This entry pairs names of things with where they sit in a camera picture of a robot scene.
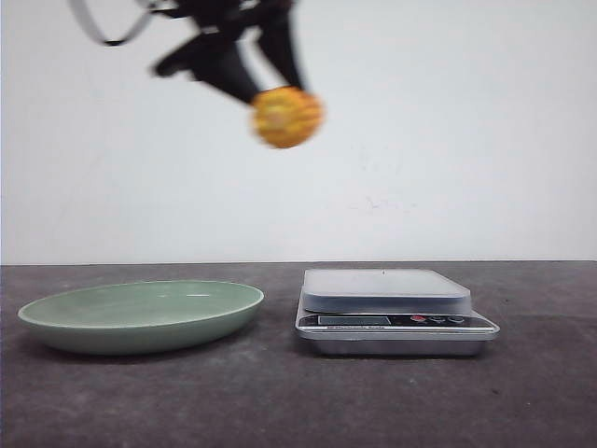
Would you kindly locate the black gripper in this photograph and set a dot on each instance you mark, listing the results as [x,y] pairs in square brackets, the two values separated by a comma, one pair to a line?
[215,58]

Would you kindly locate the yellow orange corn cob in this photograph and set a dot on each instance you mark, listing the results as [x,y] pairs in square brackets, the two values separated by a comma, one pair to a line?
[286,117]

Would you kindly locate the silver digital kitchen scale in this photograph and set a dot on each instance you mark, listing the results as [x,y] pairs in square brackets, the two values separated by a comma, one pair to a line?
[389,312]

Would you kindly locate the light green shallow plate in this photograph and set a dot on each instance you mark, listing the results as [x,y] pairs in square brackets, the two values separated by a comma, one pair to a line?
[141,318]

